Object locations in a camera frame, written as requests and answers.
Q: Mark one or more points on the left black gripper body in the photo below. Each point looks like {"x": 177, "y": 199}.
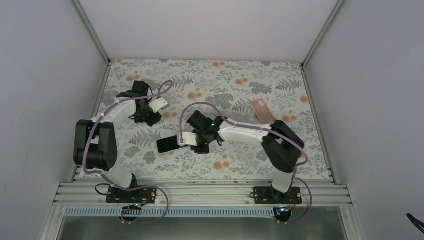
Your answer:
{"x": 150, "y": 121}

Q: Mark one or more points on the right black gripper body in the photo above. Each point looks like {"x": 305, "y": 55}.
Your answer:
{"x": 203, "y": 133}

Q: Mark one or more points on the pink phone case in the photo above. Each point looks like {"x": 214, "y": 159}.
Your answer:
{"x": 262, "y": 111}

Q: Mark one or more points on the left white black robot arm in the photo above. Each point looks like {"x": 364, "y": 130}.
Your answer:
{"x": 95, "y": 144}

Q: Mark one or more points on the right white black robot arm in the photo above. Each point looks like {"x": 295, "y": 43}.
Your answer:
{"x": 282, "y": 146}

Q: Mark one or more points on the floral patterned table mat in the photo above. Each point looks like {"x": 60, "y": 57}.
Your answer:
{"x": 208, "y": 87}

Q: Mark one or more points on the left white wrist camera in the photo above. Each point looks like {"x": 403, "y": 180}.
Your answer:
{"x": 158, "y": 104}

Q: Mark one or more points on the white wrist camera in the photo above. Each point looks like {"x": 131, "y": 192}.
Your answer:
{"x": 187, "y": 139}
{"x": 158, "y": 104}

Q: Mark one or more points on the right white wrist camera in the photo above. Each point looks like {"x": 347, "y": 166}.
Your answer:
{"x": 187, "y": 139}

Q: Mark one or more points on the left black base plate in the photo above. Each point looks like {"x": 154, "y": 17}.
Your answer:
{"x": 141, "y": 196}

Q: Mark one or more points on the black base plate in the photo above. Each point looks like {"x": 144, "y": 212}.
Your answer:
{"x": 141, "y": 196}
{"x": 267, "y": 195}

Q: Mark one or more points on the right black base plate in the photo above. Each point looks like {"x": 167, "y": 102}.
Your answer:
{"x": 267, "y": 195}

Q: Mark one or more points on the white slotted cable duct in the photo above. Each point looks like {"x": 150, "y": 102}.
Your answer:
{"x": 171, "y": 212}

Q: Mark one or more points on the aluminium rail frame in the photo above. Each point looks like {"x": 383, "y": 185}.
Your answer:
{"x": 206, "y": 193}

